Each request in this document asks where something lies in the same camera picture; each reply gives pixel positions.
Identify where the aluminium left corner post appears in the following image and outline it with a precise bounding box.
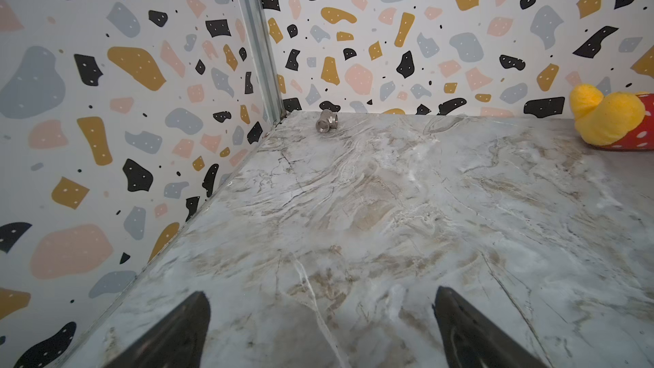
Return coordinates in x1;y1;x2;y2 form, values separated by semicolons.
238;0;286;127

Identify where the small metal corner bracket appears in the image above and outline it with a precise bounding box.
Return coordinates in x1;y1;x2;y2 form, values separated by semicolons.
315;109;338;133

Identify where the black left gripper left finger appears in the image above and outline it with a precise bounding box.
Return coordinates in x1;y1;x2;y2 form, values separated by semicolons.
107;291;211;368

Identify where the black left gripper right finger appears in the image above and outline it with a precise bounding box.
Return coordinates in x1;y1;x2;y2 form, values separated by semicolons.
433;286;544;368

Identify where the yellow plush toy red dress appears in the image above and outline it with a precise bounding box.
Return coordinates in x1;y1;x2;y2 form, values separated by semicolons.
569;85;653;152

